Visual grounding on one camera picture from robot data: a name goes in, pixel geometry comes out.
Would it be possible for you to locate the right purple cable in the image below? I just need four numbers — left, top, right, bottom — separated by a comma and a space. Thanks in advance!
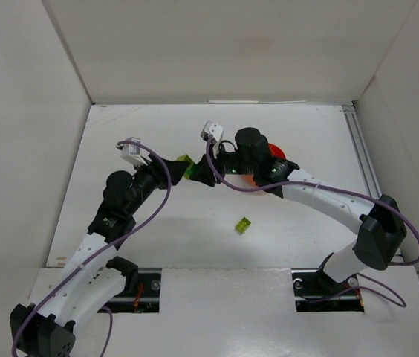
204, 137, 419, 308

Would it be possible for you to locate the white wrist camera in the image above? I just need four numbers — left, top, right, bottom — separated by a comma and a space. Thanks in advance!
116, 137, 148, 167
200, 121, 224, 158

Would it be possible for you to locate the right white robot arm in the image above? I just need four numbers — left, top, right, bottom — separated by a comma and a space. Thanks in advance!
190, 121, 406, 283

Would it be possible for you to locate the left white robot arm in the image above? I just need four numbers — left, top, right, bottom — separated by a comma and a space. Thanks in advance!
10, 155, 189, 356

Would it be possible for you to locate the purple cable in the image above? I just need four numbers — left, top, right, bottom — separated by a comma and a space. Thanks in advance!
204, 137, 419, 308
10, 140, 173, 357

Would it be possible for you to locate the orange divided round container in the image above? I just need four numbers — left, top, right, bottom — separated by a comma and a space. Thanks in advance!
244, 143, 286, 187

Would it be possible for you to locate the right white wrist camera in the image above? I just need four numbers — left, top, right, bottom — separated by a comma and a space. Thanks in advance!
200, 121, 224, 158

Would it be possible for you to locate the lime square lego brick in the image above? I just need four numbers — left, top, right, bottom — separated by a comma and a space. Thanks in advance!
235, 217, 252, 234

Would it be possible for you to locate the aluminium rail right side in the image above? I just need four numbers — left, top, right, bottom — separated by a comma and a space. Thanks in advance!
342, 104, 406, 266

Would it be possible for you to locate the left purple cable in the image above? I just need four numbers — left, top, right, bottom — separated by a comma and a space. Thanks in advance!
10, 140, 173, 357

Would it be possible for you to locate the lime green lego stack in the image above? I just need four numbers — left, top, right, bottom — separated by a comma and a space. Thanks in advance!
177, 154, 195, 167

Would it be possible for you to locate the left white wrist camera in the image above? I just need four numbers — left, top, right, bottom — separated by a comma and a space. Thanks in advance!
116, 137, 148, 167

